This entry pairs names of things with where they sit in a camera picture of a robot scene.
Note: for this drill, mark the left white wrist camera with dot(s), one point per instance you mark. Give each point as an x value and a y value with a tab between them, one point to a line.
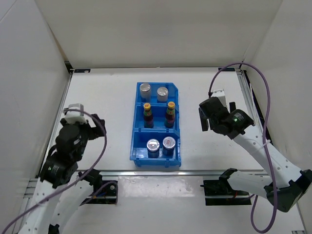
72	114

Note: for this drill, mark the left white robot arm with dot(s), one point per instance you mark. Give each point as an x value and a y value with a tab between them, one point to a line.
57	197

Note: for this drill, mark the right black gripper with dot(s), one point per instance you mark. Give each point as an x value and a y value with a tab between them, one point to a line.
204	121

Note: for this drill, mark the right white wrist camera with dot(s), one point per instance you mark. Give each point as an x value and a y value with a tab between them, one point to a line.
220	94

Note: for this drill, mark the silver can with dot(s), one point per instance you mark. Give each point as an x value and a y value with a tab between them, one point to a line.
145	92
162	94

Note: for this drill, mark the aluminium table frame rail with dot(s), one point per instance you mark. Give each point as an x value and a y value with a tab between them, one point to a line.
244	160

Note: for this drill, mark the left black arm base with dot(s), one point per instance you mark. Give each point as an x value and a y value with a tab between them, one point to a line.
104	193

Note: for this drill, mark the sauce bottle yellow cap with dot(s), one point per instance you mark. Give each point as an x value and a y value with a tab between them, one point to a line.
148	116
170	115

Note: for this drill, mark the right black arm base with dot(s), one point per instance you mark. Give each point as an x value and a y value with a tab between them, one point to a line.
216	196

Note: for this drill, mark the blue plastic divided bin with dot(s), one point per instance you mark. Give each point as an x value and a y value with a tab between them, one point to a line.
140	134

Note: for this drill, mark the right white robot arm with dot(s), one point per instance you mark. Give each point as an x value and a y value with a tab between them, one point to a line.
286	183

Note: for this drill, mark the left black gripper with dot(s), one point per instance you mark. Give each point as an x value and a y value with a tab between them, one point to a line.
95	131

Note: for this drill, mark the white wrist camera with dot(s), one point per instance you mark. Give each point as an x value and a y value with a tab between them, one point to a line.
72	114
220	94

